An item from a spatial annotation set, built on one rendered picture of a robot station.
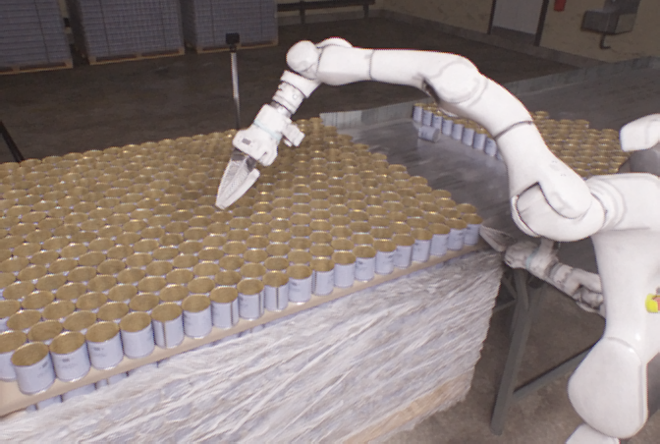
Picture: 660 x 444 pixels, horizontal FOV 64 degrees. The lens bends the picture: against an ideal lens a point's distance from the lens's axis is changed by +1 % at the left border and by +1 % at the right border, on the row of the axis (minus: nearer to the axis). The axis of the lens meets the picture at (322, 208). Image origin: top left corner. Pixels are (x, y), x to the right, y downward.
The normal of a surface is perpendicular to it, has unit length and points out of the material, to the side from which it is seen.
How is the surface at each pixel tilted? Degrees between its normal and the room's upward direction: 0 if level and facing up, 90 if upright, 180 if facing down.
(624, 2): 90
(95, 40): 88
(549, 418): 0
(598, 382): 90
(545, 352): 0
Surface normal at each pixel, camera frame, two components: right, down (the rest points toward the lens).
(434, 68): -0.50, -0.32
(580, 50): -0.85, 0.24
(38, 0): 0.47, 0.45
